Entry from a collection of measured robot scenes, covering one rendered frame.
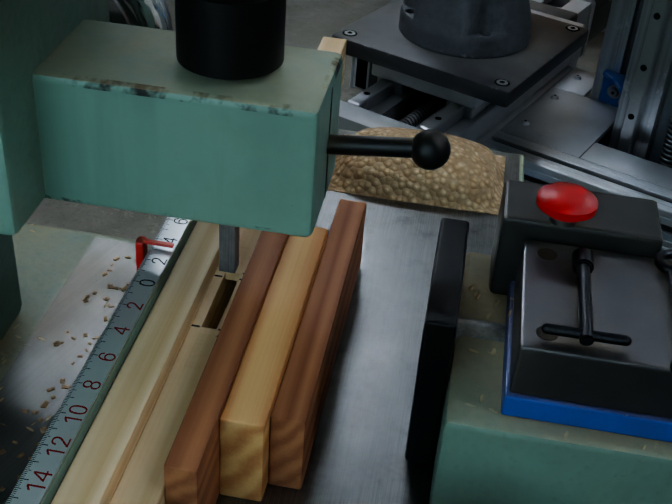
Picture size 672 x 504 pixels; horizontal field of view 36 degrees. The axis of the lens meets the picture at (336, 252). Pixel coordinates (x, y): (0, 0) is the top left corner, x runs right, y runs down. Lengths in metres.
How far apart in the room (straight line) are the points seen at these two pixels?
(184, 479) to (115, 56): 0.20
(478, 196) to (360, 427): 0.24
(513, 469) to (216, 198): 0.19
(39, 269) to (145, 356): 0.33
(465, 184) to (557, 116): 0.55
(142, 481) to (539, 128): 0.85
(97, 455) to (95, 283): 0.36
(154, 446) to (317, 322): 0.11
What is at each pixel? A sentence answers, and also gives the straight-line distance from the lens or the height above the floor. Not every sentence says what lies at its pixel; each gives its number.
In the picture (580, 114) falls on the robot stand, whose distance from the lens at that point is 1.28.
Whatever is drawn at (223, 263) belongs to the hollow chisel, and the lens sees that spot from 0.56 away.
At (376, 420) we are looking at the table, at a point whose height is 0.90.
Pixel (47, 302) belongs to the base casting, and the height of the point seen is 0.80.
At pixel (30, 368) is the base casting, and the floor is 0.80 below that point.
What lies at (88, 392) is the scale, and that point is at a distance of 0.48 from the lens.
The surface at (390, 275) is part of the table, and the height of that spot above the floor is 0.90.
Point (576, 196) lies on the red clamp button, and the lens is 0.52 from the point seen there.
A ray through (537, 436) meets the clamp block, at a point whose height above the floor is 0.96.
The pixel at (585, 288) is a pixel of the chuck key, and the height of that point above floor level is 1.01.
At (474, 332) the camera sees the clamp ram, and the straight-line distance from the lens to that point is 0.52.
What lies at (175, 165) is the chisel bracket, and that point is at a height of 1.03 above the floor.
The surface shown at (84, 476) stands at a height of 0.95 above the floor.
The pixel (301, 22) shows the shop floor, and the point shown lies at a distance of 3.33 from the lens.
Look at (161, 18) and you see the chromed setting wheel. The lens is 0.64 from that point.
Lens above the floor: 1.28
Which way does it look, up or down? 35 degrees down
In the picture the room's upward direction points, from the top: 5 degrees clockwise
